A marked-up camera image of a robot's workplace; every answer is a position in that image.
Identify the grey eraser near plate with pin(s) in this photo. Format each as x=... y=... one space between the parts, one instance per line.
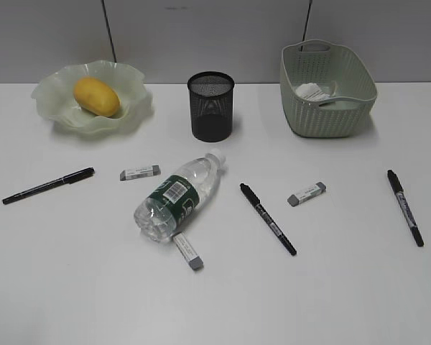
x=140 y=172

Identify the clear water bottle green label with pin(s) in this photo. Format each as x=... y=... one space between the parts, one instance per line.
x=160 y=214

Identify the white waste paper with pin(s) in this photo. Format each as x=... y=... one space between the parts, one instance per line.
x=324 y=93

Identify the black mesh pen holder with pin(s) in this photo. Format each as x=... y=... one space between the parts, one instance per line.
x=211 y=105

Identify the grey eraser right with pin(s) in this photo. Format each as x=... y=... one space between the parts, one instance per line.
x=306 y=194

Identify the pale green wavy plate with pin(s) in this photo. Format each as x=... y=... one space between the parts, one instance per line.
x=55 y=100

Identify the grey eraser front centre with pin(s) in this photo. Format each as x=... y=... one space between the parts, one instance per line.
x=186 y=249

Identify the yellow mango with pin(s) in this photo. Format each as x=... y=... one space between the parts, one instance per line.
x=95 y=96

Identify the pale green woven basket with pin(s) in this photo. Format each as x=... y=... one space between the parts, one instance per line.
x=318 y=61

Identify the black marker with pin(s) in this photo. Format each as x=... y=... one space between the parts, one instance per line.
x=403 y=204
x=256 y=203

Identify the thin black pen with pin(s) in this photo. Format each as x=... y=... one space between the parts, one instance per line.
x=67 y=179

